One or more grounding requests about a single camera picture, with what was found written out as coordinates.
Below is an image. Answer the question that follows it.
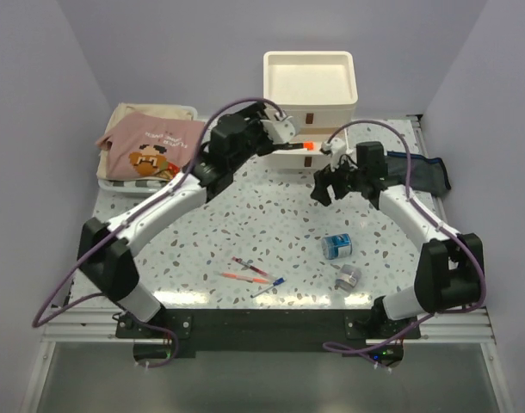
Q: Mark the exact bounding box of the cream drawer organizer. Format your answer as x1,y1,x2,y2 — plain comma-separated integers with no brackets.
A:
263,51,358,170

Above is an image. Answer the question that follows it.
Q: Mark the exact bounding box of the blue cap ballpoint pen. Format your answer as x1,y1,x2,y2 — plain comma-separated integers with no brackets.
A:
250,278,285,299

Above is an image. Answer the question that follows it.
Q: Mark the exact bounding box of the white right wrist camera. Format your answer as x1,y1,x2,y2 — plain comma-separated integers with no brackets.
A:
320,138,352,170

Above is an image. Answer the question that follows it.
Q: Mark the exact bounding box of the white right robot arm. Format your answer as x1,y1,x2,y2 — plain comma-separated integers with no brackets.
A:
311,139,485,338

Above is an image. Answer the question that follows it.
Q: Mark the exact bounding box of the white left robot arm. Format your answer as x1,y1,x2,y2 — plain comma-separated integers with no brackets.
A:
77,98,295,337

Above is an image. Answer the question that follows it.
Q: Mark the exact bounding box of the clear tape roll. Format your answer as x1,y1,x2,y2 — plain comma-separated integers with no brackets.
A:
335,264,361,292

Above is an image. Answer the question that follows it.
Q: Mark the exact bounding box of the grey pencil pouch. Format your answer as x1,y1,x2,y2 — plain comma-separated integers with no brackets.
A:
385,151,452,198

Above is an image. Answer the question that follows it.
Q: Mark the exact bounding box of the dark red pen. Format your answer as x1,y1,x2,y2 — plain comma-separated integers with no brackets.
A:
232,256,276,280

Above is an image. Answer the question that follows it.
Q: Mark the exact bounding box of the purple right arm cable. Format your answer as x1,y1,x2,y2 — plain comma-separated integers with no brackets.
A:
322,119,487,370

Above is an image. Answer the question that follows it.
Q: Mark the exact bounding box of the orange pen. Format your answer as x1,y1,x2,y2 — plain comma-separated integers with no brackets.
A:
220,273,271,284

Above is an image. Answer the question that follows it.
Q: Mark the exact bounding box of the blue label can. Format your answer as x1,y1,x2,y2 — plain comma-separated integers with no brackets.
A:
321,233,353,260

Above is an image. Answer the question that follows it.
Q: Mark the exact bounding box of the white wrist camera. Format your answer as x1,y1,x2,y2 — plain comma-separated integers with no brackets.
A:
320,138,352,170
261,115,300,145

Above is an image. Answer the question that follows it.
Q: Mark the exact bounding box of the white laundry tray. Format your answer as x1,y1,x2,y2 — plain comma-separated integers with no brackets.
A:
97,102,199,198

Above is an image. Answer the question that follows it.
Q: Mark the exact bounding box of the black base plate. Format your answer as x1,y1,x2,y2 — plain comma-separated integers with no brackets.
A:
112,309,416,361

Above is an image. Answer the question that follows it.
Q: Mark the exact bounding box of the orange black highlighter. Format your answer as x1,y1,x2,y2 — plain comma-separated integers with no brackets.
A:
282,141,314,151

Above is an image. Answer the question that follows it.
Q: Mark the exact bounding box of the pink printed t-shirt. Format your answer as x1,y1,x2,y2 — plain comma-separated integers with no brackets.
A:
94,114,207,182

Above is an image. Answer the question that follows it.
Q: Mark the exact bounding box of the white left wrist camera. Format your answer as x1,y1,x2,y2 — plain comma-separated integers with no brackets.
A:
261,115,300,145

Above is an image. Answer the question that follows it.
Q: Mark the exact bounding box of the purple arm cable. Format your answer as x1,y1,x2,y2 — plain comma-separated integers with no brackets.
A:
322,119,487,370
32,97,289,369

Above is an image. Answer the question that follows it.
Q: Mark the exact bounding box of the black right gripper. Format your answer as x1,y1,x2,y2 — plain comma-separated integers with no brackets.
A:
309,152,366,207

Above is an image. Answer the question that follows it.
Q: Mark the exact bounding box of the aluminium frame rail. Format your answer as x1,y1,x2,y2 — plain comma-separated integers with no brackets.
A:
41,307,496,344

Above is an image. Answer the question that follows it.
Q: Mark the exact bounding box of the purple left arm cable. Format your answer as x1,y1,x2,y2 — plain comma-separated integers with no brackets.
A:
32,97,289,369

